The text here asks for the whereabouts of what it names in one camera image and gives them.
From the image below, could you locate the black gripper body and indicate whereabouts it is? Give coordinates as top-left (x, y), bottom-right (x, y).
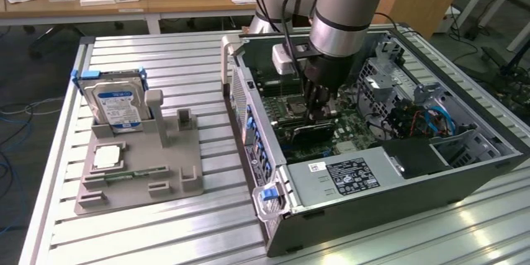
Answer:
top-left (300, 53), bottom-right (353, 91)

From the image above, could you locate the graphics card with black cooler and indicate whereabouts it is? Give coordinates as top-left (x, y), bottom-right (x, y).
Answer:
top-left (287, 120), bottom-right (335, 145)

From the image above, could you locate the CPU socket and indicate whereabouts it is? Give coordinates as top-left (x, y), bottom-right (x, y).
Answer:
top-left (287, 96), bottom-right (307, 116)

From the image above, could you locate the installed RAM stick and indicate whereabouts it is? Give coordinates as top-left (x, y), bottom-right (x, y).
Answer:
top-left (275, 118), bottom-right (307, 129)

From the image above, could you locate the green motherboard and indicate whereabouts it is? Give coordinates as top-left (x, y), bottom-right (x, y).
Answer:
top-left (246, 75), bottom-right (373, 163)

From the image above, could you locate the perforated metal disk bay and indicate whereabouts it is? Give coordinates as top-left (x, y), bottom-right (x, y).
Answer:
top-left (357, 58), bottom-right (419, 123)

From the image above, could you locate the grey power supply unit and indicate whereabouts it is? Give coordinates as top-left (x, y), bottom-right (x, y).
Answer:
top-left (287, 146), bottom-right (404, 209)

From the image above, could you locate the black plastic shroud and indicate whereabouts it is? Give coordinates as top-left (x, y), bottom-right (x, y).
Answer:
top-left (377, 137), bottom-right (452, 179)

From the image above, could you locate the open dark PC case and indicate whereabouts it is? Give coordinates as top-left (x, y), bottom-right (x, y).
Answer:
top-left (221, 24), bottom-right (530, 258)

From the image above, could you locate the black floor equipment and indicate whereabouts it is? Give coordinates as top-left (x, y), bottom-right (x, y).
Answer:
top-left (479, 46), bottom-right (530, 107)

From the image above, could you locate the hard disk in blue caddy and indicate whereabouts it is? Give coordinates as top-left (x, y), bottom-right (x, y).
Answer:
top-left (70, 66), bottom-right (149, 132)

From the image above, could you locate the grey printed parts rack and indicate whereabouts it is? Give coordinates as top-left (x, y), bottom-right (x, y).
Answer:
top-left (73, 88), bottom-right (205, 216)

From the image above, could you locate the green RAM stick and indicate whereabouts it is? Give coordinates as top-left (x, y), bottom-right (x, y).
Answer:
top-left (101, 170), bottom-right (152, 182)

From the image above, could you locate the silver CPU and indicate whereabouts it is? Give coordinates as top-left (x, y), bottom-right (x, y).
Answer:
top-left (93, 146), bottom-right (121, 167)

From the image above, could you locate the black office chair base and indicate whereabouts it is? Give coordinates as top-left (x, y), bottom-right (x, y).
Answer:
top-left (24, 22), bottom-right (125, 60)

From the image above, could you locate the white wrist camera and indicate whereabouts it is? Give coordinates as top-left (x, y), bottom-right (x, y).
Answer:
top-left (271, 43), bottom-right (300, 75)

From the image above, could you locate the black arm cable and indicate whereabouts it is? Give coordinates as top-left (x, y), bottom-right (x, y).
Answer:
top-left (252, 0), bottom-right (307, 73)

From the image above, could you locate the red wire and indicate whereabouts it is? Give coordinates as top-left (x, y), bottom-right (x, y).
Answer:
top-left (407, 108), bottom-right (427, 137)

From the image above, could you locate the blue wire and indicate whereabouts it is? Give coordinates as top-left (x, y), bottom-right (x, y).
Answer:
top-left (425, 106), bottom-right (456, 135)

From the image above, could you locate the grey metal bay bracket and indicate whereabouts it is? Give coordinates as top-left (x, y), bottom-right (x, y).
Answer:
top-left (428, 128), bottom-right (501, 168)

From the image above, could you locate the white floor cable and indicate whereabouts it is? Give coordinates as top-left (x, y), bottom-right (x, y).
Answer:
top-left (0, 97), bottom-right (62, 115)

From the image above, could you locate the blue floor cable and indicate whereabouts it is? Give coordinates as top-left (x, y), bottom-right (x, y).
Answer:
top-left (0, 115), bottom-right (25, 235)

